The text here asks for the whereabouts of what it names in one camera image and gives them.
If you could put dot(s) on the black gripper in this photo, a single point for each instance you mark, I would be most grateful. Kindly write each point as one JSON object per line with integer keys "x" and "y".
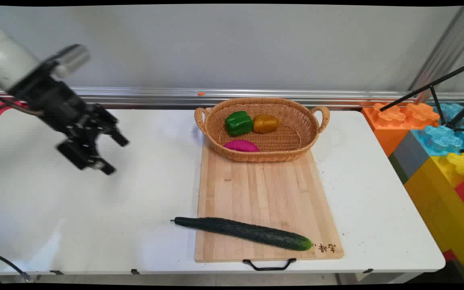
{"x": 54, "y": 104}

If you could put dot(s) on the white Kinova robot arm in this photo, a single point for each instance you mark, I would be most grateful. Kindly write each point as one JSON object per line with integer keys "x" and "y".
{"x": 2, "y": 60}

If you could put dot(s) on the green bell pepper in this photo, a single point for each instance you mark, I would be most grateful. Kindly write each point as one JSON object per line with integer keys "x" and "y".
{"x": 239, "y": 123}

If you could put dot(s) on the magenta sweet potato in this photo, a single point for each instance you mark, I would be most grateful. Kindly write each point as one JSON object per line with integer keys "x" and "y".
{"x": 241, "y": 146}

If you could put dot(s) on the woven wicker basket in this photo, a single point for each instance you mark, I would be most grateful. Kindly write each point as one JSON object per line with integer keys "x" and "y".
{"x": 262, "y": 129}

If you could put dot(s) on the yellow-orange bell pepper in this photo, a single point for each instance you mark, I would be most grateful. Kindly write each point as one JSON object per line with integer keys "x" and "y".
{"x": 265, "y": 123}

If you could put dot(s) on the dark green cucumber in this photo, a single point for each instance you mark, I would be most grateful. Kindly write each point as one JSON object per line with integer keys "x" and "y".
{"x": 244, "y": 233}

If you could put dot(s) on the wooden cutting board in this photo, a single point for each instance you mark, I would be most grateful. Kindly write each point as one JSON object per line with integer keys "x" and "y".
{"x": 268, "y": 201}

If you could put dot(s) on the orange toy building block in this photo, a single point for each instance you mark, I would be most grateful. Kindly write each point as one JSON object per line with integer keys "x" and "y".
{"x": 397, "y": 121}

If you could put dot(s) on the grey toy building block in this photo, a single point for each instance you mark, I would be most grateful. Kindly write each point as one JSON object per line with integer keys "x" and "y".
{"x": 407, "y": 155}

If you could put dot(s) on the blue toy building block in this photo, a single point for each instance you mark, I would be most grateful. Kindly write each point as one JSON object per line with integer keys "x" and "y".
{"x": 445, "y": 137}

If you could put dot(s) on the black tripod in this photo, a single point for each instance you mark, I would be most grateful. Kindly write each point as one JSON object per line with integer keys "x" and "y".
{"x": 445, "y": 100}

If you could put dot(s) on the yellow toy building block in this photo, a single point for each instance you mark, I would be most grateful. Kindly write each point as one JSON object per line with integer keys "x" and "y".
{"x": 445, "y": 201}

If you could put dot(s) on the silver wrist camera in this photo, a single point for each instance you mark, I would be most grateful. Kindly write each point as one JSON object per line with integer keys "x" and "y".
{"x": 71, "y": 59}

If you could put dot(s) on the aluminium frame rail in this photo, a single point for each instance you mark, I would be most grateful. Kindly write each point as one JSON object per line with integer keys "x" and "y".
{"x": 232, "y": 96}

